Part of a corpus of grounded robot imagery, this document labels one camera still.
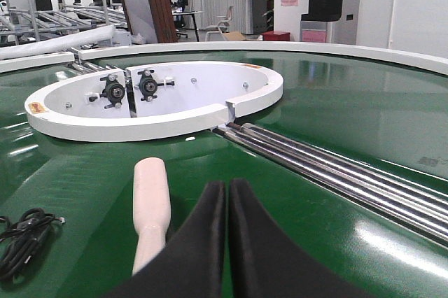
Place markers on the brown wooden pillar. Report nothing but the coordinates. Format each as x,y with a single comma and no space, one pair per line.
162,22

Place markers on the left black bearing block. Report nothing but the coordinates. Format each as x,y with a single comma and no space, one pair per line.
113,91

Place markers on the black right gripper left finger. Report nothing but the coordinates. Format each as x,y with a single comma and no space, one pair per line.
191,264

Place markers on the white chair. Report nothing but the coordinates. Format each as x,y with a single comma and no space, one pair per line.
221,26

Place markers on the black bearing block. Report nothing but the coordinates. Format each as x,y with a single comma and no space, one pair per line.
148,85
113,91

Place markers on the white foam roll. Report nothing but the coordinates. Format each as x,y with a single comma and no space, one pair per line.
59,43

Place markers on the pink hand broom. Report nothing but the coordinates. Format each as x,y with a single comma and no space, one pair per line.
151,210

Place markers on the chrome conveyor rollers left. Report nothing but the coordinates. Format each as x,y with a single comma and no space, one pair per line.
86,67

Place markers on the right black bearing block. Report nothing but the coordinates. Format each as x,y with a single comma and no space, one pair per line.
148,85

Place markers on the chrome conveyor rollers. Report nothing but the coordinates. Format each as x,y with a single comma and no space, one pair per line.
403,201
86,67

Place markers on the metal roller rack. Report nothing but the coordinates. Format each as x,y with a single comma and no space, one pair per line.
25,21

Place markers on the red box on floor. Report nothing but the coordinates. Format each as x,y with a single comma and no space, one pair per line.
276,36

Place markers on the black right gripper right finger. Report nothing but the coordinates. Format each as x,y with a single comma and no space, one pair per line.
265,262

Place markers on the cardboard box on floor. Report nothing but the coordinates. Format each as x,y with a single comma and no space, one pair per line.
237,36

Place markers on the chrome conveyor rollers right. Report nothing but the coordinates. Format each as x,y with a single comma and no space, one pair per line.
403,201

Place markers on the white outer conveyor rim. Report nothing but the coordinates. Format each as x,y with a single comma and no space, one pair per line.
421,61

